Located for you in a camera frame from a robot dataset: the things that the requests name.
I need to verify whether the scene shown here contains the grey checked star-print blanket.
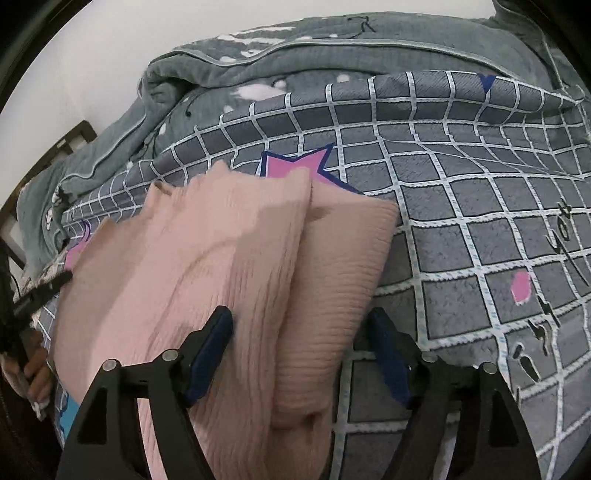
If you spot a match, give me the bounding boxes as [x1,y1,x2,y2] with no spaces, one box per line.
[34,69,591,480]

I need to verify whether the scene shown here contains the pink knit sweater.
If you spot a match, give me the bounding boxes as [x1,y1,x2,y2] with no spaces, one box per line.
[46,164,400,480]

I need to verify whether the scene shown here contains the dark wooden headboard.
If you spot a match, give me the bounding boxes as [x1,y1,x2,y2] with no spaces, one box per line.
[0,120,98,278]

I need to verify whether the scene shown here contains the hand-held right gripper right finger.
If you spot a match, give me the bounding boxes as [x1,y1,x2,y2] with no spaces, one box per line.
[369,307,542,480]

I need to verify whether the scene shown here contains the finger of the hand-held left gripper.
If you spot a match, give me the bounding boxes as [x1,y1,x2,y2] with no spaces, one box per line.
[14,271,74,317]

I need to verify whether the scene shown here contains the grey printed quilt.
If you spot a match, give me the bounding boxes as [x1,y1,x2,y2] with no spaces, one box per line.
[16,0,591,261]

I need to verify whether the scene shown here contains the person's left hand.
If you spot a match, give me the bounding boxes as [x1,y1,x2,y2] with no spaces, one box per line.
[21,330,52,408]

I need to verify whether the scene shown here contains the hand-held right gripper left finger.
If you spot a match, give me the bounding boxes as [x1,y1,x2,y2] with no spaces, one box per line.
[55,305,234,480]

